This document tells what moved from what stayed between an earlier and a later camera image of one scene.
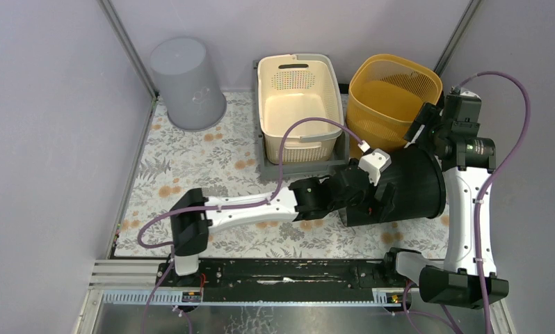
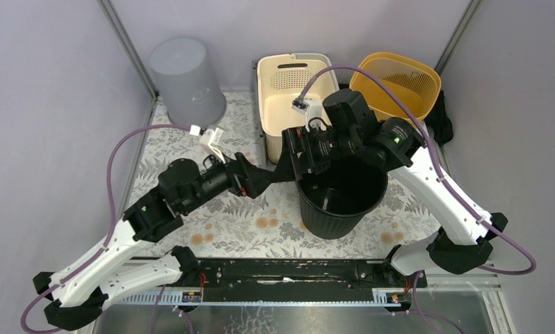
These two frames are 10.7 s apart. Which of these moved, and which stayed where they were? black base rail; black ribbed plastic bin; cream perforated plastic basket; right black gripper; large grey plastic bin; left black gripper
Moved: left black gripper; right black gripper; black ribbed plastic bin
Stayed: cream perforated plastic basket; large grey plastic bin; black base rail
